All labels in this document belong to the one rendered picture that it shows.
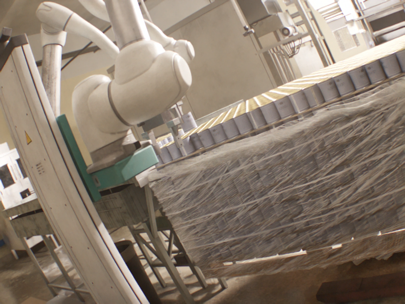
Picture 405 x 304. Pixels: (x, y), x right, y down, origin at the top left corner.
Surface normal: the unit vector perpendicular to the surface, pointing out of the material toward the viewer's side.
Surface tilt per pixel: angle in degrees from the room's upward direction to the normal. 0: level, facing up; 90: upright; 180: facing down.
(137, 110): 128
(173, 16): 90
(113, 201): 90
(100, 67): 90
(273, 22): 90
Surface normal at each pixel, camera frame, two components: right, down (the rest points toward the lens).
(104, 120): -0.10, 0.33
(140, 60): -0.07, -0.17
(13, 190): 0.75, -0.25
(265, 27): -0.53, 0.33
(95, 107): -0.24, 0.11
